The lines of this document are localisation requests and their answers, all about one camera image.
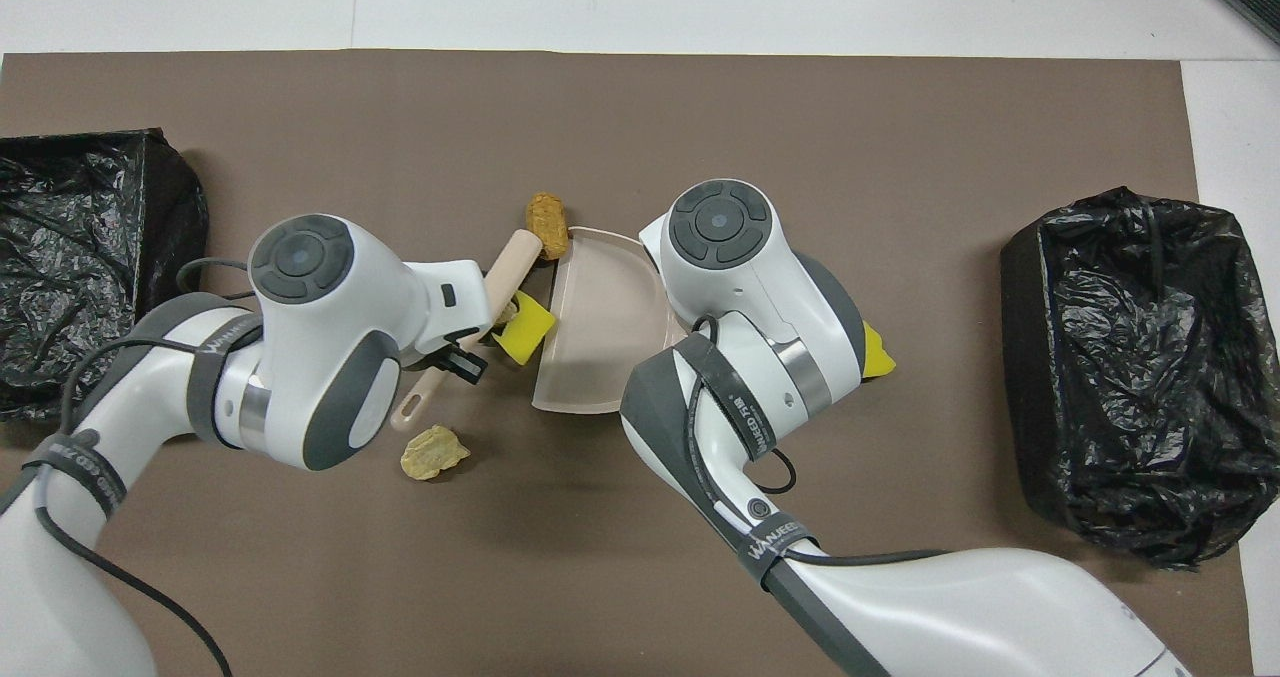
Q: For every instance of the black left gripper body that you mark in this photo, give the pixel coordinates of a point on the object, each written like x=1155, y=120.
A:
x=425, y=359

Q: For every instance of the yellow sponge piece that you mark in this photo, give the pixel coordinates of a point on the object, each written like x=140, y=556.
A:
x=878, y=352
x=525, y=332

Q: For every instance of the beige hand brush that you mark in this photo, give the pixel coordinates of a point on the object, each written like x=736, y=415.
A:
x=512, y=262

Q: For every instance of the beige plastic dustpan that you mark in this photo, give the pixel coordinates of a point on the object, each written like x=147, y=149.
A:
x=600, y=327

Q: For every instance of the orange-brown fried nugget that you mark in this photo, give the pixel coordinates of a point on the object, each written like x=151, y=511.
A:
x=547, y=225

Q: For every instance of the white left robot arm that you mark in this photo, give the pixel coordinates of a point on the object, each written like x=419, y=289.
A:
x=300, y=357

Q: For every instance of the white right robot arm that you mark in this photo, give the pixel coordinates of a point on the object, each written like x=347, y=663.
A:
x=760, y=287

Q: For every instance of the bin lined with black bag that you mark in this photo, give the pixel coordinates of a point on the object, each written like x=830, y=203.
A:
x=70, y=217
x=1130, y=377

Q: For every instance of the brown table mat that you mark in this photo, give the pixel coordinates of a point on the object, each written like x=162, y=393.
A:
x=640, y=117

